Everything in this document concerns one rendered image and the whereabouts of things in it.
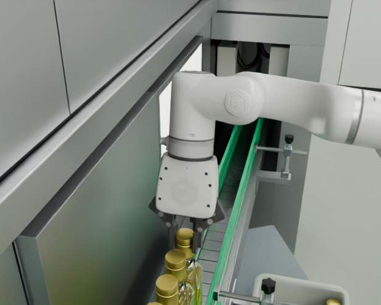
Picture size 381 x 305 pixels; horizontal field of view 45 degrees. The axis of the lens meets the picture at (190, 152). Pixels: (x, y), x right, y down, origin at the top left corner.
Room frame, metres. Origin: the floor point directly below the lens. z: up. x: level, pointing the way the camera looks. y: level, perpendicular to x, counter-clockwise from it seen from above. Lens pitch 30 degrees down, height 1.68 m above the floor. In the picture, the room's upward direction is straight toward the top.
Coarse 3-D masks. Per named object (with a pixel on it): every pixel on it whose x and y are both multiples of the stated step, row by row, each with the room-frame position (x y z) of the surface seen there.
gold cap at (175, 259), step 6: (168, 252) 0.58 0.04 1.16; (174, 252) 0.58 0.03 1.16; (180, 252) 0.58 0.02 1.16; (168, 258) 0.56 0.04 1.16; (174, 258) 0.56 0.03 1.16; (180, 258) 0.56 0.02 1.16; (168, 264) 0.55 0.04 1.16; (174, 264) 0.55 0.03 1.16; (180, 264) 0.55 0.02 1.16; (168, 270) 0.55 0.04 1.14; (174, 270) 0.55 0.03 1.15; (180, 270) 0.55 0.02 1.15; (174, 276) 0.55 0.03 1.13; (180, 276) 0.55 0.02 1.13; (180, 282) 0.55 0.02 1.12
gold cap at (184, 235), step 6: (186, 228) 0.64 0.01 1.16; (180, 234) 0.62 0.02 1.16; (186, 234) 0.62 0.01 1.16; (192, 234) 0.62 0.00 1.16; (180, 240) 0.61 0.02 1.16; (186, 240) 0.61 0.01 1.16; (192, 240) 0.61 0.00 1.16; (180, 246) 0.61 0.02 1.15; (186, 246) 0.61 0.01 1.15; (186, 252) 0.61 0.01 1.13; (186, 258) 0.61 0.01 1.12
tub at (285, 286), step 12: (264, 276) 0.85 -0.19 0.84; (276, 276) 0.85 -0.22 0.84; (276, 288) 0.84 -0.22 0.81; (288, 288) 0.83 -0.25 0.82; (300, 288) 0.82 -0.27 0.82; (312, 288) 0.82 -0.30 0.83; (324, 288) 0.81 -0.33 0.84; (336, 288) 0.81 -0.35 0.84; (276, 300) 0.83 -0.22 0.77; (288, 300) 0.83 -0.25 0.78; (300, 300) 0.82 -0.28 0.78; (312, 300) 0.81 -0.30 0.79; (324, 300) 0.81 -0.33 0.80; (348, 300) 0.77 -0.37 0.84
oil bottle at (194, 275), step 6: (198, 264) 0.63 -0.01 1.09; (186, 270) 0.61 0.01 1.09; (192, 270) 0.61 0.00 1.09; (198, 270) 0.62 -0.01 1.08; (186, 276) 0.60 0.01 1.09; (192, 276) 0.60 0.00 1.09; (198, 276) 0.61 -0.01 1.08; (192, 282) 0.59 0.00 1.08; (198, 282) 0.60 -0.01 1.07; (198, 288) 0.60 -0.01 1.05; (198, 294) 0.61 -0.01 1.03; (198, 300) 0.61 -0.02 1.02
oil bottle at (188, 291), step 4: (184, 284) 0.57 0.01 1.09; (188, 284) 0.58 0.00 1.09; (184, 288) 0.56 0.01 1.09; (188, 288) 0.57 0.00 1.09; (192, 288) 0.58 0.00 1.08; (180, 292) 0.55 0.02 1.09; (184, 292) 0.56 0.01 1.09; (188, 292) 0.56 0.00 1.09; (192, 292) 0.57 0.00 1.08; (180, 296) 0.55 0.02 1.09; (184, 296) 0.55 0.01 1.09; (188, 296) 0.55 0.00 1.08; (192, 296) 0.57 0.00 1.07; (180, 300) 0.54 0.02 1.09; (184, 300) 0.54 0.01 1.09; (188, 300) 0.55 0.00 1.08; (192, 300) 0.57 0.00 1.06; (180, 304) 0.54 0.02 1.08; (184, 304) 0.54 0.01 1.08; (188, 304) 0.54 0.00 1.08; (192, 304) 0.57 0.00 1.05
